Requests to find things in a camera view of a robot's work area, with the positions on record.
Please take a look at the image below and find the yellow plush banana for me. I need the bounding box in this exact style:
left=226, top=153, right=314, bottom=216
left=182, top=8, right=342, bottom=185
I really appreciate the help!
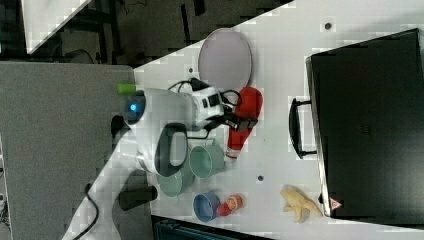
left=280, top=188, right=322, bottom=223

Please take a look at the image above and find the green metal bucket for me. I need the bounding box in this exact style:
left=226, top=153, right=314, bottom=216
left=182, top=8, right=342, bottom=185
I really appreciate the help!
left=189, top=139, right=225, bottom=179

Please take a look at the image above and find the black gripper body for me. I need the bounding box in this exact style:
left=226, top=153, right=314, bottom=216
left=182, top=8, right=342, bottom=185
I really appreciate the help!
left=222, top=106, right=239, bottom=129

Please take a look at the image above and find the black cylinder lower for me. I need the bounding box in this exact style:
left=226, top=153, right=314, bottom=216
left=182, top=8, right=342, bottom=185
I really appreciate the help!
left=118, top=186, right=158, bottom=211

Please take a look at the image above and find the red plush ketchup bottle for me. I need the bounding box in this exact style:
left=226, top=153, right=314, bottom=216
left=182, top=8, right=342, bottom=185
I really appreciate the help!
left=224, top=87, right=263, bottom=162

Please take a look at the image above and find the black toaster oven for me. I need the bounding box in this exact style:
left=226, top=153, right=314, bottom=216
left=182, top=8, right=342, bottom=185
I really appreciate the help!
left=305, top=28, right=424, bottom=229

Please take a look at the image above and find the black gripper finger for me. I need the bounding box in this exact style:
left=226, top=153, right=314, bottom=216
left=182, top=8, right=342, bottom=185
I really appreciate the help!
left=236, top=118, right=258, bottom=131

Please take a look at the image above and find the black cup holder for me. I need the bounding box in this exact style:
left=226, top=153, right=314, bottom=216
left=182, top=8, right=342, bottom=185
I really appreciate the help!
left=110, top=115, right=128, bottom=141

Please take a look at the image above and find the orange and red toy fruit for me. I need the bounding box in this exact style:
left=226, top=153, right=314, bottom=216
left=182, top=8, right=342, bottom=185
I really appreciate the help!
left=216, top=194, right=243, bottom=216

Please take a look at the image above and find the grey oval plate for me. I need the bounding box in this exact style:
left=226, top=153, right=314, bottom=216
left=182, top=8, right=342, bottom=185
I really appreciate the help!
left=198, top=28, right=252, bottom=90

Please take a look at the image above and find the blue bowl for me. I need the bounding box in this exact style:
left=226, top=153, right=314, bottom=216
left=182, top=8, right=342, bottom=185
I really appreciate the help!
left=193, top=192, right=221, bottom=223

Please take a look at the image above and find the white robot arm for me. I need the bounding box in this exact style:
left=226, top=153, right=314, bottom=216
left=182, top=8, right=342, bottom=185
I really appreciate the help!
left=61, top=86, right=257, bottom=240

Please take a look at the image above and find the green cylinder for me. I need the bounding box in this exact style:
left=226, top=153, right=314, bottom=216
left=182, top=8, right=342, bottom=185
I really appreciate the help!
left=117, top=83, right=137, bottom=95

